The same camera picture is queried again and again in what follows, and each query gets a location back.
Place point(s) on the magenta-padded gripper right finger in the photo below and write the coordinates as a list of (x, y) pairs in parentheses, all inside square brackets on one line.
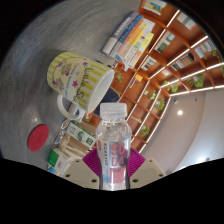
[(148, 172)]

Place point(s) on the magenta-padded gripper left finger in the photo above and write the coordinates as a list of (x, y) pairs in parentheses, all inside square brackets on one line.
[(78, 173)]

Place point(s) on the clear plastic drink bottle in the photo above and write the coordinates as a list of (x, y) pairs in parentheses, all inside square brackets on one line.
[(113, 150)]

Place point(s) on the tall green white carton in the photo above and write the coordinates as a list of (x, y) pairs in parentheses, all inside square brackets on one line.
[(80, 133)]

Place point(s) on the small round badge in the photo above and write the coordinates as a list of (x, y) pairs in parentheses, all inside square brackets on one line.
[(65, 124), (59, 136)]

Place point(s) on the flat round red coaster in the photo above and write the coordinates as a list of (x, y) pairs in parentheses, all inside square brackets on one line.
[(38, 137)]

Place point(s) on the recessed ceiling light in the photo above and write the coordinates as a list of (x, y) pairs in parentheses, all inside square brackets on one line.
[(180, 112)]

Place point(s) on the dark blue chair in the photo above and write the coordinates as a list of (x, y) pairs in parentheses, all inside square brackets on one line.
[(108, 96)]

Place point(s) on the yellow striped white mug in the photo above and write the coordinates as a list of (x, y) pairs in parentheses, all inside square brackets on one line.
[(75, 78)]

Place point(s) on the wooden shelf unit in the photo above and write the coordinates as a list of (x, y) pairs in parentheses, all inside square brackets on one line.
[(173, 53)]

